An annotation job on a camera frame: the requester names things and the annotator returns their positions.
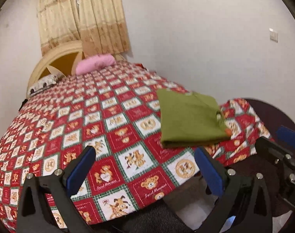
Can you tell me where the green orange cream knit sweater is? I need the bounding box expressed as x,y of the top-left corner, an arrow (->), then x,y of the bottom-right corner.
156,89 -> 232,148

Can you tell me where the dark wooden footboard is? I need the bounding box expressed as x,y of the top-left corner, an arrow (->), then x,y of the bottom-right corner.
245,98 -> 295,143

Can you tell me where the red patchwork teddy bear bedspread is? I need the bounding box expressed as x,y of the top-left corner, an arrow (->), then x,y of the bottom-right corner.
0,59 -> 274,232

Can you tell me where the grey patterned pillow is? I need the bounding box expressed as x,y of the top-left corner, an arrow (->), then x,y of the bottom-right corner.
26,74 -> 65,98

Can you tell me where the cream wooden headboard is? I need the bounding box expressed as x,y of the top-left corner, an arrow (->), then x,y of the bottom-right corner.
26,39 -> 126,100

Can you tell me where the pink pillow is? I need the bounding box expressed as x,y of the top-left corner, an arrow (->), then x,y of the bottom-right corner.
75,54 -> 116,75

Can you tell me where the white wall switch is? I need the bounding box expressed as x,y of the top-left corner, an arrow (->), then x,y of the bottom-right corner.
269,28 -> 278,43

